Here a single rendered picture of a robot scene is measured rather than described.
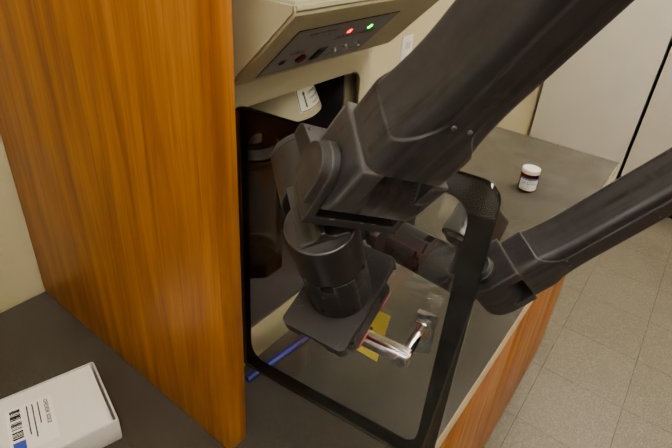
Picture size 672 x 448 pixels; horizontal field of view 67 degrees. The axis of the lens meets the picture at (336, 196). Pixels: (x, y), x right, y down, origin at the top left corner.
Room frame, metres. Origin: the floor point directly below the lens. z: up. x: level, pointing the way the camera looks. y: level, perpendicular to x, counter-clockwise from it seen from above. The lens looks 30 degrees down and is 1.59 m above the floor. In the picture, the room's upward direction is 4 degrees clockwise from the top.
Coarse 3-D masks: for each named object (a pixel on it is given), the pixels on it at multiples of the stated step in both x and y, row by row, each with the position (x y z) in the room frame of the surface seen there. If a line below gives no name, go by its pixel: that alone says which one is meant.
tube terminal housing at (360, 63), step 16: (368, 48) 0.78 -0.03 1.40; (320, 64) 0.68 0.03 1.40; (336, 64) 0.71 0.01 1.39; (352, 64) 0.75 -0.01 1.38; (368, 64) 0.78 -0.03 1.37; (256, 80) 0.58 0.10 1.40; (272, 80) 0.61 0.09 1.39; (288, 80) 0.63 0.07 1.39; (304, 80) 0.66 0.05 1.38; (320, 80) 0.69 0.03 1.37; (352, 80) 0.80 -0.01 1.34; (368, 80) 0.79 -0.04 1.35; (240, 96) 0.56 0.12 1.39; (256, 96) 0.58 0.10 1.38; (272, 96) 0.61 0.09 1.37; (352, 96) 0.80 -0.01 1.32
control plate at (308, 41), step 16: (384, 16) 0.64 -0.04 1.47; (304, 32) 0.51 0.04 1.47; (320, 32) 0.54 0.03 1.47; (336, 32) 0.58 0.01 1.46; (352, 32) 0.61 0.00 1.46; (368, 32) 0.65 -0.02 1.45; (288, 48) 0.52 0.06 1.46; (304, 48) 0.55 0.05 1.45; (336, 48) 0.63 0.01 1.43; (352, 48) 0.67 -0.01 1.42; (272, 64) 0.53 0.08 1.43; (288, 64) 0.57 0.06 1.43; (304, 64) 0.60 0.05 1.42
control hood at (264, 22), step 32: (256, 0) 0.49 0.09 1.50; (288, 0) 0.47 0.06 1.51; (320, 0) 0.50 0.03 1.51; (352, 0) 0.54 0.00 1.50; (384, 0) 0.59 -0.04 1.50; (416, 0) 0.67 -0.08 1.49; (256, 32) 0.49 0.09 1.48; (288, 32) 0.49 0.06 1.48; (384, 32) 0.71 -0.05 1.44; (256, 64) 0.51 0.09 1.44
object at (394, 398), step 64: (256, 128) 0.51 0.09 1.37; (256, 192) 0.51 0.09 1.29; (448, 192) 0.40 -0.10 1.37; (256, 256) 0.51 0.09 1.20; (448, 256) 0.39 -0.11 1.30; (256, 320) 0.51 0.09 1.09; (448, 320) 0.39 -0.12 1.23; (320, 384) 0.46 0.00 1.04; (384, 384) 0.41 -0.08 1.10; (448, 384) 0.38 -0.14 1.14
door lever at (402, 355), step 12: (420, 324) 0.40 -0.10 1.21; (372, 336) 0.38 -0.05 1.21; (384, 336) 0.38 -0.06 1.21; (420, 336) 0.39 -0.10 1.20; (372, 348) 0.37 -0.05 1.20; (384, 348) 0.37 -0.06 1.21; (396, 348) 0.36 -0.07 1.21; (408, 348) 0.37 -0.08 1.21; (396, 360) 0.36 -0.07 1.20; (408, 360) 0.35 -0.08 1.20
